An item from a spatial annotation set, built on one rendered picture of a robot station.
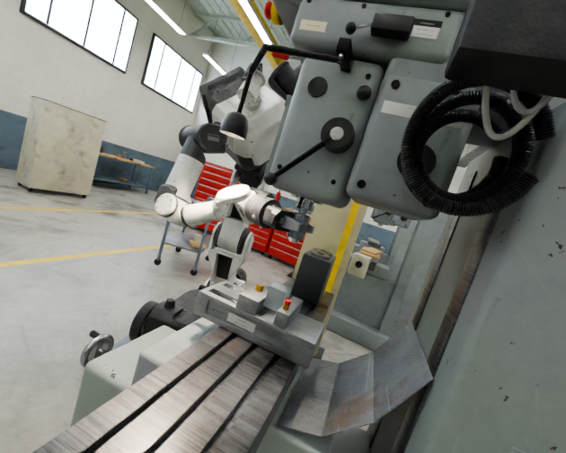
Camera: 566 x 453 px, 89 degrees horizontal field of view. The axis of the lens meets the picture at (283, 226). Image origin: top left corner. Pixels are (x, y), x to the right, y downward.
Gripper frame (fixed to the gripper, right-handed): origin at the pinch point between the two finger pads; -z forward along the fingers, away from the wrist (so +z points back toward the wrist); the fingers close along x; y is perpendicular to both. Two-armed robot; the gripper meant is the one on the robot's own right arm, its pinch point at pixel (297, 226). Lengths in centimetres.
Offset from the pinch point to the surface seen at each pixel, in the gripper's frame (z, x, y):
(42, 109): 610, 10, -14
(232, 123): 18.0, -16.2, -19.8
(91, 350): 46, -25, 62
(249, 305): 2.3, -6.2, 23.6
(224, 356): -3.4, -15.1, 32.7
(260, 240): 353, 340, 100
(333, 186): -10.8, -5.9, -11.8
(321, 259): 15.5, 40.6, 14.2
